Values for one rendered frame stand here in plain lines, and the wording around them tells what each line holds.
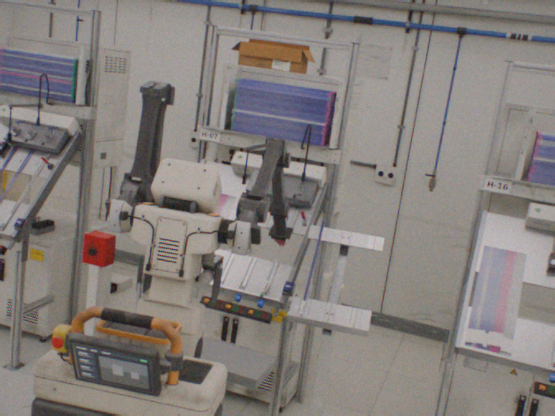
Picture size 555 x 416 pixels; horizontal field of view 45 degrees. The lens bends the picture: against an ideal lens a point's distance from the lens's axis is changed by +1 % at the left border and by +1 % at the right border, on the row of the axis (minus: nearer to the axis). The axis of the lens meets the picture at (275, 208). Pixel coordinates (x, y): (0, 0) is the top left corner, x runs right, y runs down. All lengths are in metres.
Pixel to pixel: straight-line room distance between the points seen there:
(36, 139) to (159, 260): 1.86
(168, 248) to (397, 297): 2.96
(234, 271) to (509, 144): 1.43
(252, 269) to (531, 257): 1.25
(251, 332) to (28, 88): 1.86
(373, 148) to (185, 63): 1.58
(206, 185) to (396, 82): 2.74
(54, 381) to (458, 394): 1.92
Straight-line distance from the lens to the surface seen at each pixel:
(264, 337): 3.46
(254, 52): 3.78
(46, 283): 4.02
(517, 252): 3.18
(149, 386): 1.99
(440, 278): 4.88
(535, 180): 3.22
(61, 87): 3.96
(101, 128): 4.12
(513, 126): 3.39
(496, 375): 3.30
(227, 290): 3.11
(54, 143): 3.88
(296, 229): 3.24
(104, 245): 3.52
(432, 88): 4.73
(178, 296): 2.31
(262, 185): 2.42
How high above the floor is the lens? 1.74
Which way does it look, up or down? 12 degrees down
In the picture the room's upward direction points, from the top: 8 degrees clockwise
